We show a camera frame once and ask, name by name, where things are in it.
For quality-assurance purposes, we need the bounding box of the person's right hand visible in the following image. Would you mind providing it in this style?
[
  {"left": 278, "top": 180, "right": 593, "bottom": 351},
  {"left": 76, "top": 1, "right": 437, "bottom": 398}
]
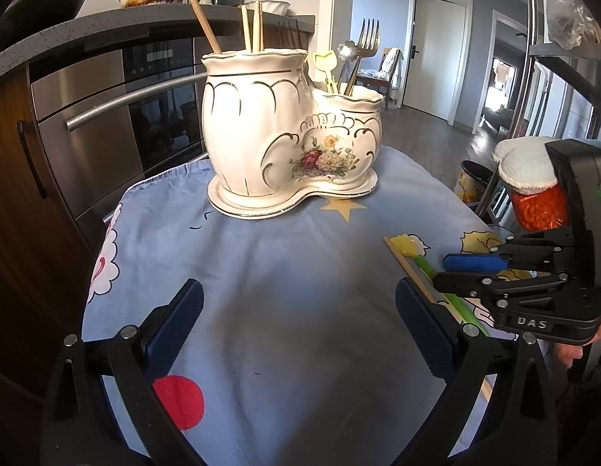
[{"left": 555, "top": 318, "right": 601, "bottom": 370}]

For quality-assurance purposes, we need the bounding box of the clear plastic bag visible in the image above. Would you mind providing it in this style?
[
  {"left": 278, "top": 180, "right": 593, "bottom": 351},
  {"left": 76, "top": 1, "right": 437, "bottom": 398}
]
[{"left": 545, "top": 0, "right": 600, "bottom": 50}]

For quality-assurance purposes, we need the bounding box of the stainless steel oven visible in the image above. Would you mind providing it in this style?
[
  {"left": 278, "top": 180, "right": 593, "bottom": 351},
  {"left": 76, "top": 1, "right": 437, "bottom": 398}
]
[{"left": 28, "top": 34, "right": 210, "bottom": 225}]

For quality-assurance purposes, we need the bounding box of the blue printed cartoon cloth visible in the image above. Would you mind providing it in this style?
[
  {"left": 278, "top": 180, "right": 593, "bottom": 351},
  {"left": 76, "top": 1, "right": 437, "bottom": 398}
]
[{"left": 82, "top": 143, "right": 519, "bottom": 466}]

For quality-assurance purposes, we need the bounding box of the green stick with yellow tulip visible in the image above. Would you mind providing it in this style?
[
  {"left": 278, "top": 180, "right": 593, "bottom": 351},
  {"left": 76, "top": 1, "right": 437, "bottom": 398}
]
[{"left": 392, "top": 234, "right": 491, "bottom": 339}]

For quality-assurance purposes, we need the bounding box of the metal spoon gold trim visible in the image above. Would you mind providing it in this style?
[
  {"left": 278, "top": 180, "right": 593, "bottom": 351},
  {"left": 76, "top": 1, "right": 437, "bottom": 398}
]
[{"left": 335, "top": 40, "right": 362, "bottom": 95}]

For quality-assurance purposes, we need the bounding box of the white floral ceramic utensil holder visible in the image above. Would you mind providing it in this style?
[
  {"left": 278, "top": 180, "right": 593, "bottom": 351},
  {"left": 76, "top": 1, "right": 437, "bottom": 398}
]
[{"left": 200, "top": 49, "right": 383, "bottom": 221}]

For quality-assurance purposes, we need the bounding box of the orange jar with white cover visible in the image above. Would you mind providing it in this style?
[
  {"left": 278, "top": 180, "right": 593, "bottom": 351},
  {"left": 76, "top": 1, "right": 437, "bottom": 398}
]
[{"left": 493, "top": 137, "right": 571, "bottom": 233}]

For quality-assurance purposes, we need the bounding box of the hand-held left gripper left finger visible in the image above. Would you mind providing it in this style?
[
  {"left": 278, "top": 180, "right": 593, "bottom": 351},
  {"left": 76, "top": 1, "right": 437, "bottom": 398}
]
[{"left": 38, "top": 279, "right": 206, "bottom": 466}]

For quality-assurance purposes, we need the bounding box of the floral printed bin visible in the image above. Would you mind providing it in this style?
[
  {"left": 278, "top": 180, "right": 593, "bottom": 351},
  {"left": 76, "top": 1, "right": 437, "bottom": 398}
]
[{"left": 454, "top": 160, "right": 498, "bottom": 205}]

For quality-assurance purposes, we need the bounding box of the silver fork with gold handle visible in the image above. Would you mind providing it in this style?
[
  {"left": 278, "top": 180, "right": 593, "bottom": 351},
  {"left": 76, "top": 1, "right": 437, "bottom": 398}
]
[{"left": 344, "top": 18, "right": 382, "bottom": 97}]

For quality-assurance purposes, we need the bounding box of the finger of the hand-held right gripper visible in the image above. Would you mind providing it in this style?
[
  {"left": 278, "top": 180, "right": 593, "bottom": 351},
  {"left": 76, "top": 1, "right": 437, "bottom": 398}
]
[
  {"left": 433, "top": 270, "right": 571, "bottom": 302},
  {"left": 442, "top": 230, "right": 576, "bottom": 273}
]

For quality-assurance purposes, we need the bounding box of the curved metal oven handle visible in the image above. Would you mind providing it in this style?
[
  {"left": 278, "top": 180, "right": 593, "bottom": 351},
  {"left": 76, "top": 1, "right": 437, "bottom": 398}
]
[{"left": 64, "top": 74, "right": 207, "bottom": 132}]

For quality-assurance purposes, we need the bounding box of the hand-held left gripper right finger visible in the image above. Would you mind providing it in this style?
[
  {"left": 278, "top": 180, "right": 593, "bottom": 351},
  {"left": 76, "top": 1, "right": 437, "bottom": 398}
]
[{"left": 395, "top": 276, "right": 559, "bottom": 466}]

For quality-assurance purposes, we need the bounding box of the white door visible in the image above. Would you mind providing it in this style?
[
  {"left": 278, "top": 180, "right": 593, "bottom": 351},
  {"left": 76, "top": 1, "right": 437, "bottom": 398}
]
[{"left": 402, "top": 0, "right": 474, "bottom": 123}]

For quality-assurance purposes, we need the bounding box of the dark wooden cabinet door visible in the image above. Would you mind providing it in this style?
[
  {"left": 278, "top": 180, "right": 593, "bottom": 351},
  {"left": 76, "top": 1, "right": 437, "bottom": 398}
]
[{"left": 0, "top": 78, "right": 109, "bottom": 401}]

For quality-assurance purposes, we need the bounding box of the metal shelf rack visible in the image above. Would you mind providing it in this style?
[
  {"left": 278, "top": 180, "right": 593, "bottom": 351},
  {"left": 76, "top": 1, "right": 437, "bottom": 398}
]
[{"left": 475, "top": 0, "right": 601, "bottom": 226}]

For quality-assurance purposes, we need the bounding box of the wooden chair with white cloth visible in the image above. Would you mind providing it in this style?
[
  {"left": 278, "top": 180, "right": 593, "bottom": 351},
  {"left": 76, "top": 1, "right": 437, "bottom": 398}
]
[{"left": 355, "top": 47, "right": 404, "bottom": 108}]

